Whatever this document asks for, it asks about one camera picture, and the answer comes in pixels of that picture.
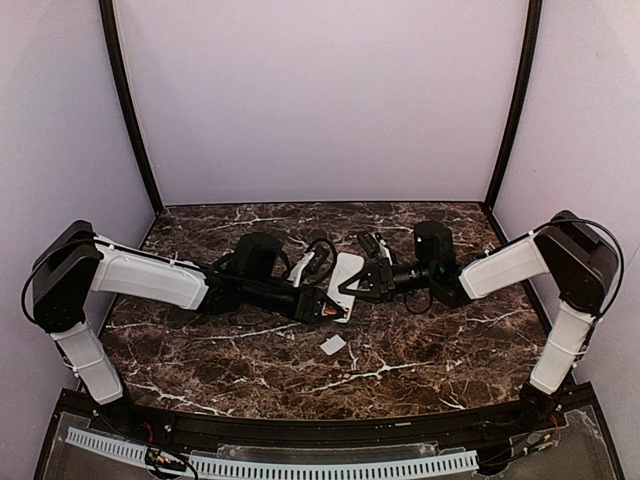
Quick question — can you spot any left black frame post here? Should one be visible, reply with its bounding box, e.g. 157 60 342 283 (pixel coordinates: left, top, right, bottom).
98 0 164 216

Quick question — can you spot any white slotted cable duct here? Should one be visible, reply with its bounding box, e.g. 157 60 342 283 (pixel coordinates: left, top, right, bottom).
65 427 479 479

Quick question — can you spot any white battery cover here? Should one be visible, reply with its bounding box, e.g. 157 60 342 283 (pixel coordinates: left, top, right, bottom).
320 335 347 356

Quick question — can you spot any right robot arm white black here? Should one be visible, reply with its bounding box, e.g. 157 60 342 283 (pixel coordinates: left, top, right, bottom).
336 210 624 397

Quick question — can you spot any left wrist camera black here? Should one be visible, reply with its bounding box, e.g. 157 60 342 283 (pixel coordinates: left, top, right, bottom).
302 246 329 278

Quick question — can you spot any black frame post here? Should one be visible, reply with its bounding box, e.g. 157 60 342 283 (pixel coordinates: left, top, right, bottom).
484 0 543 211
98 0 164 216

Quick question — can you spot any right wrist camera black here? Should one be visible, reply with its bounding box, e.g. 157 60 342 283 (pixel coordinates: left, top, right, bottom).
356 232 391 261

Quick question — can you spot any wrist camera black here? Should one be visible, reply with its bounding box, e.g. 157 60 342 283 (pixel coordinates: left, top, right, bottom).
356 232 391 261
302 246 329 278

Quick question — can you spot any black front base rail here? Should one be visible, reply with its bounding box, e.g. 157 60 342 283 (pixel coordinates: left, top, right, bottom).
35 384 623 479

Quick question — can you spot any right black frame post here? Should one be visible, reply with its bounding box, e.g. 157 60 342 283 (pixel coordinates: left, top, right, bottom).
484 0 543 211

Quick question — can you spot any white remote control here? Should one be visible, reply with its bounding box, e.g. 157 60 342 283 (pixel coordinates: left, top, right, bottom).
327 252 365 324

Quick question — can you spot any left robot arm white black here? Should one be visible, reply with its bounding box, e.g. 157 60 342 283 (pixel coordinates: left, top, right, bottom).
20 220 350 406

